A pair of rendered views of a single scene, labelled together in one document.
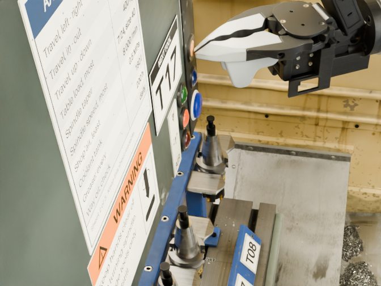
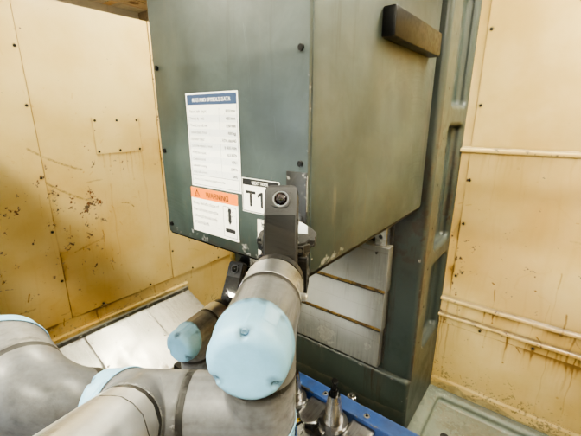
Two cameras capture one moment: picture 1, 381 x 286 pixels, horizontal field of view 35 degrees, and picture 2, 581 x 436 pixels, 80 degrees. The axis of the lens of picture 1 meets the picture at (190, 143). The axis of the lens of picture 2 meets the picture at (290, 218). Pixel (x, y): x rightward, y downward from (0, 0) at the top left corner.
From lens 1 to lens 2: 0.98 m
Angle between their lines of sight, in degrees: 94
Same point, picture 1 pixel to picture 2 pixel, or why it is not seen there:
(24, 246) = (174, 145)
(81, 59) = (201, 126)
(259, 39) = not seen: hidden behind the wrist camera
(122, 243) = (207, 208)
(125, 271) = (207, 221)
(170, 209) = (375, 422)
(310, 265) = not seen: outside the picture
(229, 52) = not seen: hidden behind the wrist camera
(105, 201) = (202, 180)
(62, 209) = (186, 155)
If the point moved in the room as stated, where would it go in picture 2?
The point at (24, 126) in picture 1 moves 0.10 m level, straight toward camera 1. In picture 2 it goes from (181, 120) to (137, 120)
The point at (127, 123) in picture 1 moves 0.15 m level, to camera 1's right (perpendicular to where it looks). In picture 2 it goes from (221, 175) to (174, 187)
